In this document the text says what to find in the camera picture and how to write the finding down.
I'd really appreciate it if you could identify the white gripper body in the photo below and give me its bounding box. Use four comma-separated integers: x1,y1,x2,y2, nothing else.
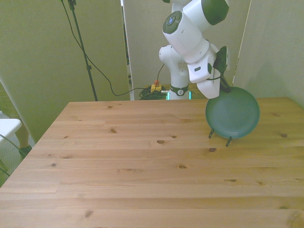
196,77,221,100

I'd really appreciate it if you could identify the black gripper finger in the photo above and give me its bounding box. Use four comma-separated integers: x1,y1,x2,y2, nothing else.
220,79,232,94

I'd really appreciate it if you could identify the blue round plate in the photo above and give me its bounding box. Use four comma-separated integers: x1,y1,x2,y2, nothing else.
205,86,261,140

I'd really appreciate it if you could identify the yellow emergency stop box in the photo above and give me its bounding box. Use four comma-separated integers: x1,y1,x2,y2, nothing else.
151,80,162,94

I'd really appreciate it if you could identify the black tripod stand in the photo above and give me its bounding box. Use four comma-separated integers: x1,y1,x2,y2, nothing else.
60,0,99,102

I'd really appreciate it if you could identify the white stool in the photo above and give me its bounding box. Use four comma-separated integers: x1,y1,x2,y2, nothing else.
0,118,23,148

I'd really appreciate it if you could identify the black wire plate stand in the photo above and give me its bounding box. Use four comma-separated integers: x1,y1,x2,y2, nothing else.
208,128,233,147

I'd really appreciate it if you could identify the coiled dark cable bundle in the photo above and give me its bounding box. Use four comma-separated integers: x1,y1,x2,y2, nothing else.
138,86,168,101

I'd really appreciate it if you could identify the thin black cable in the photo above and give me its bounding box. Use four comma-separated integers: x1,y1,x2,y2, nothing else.
60,0,166,97

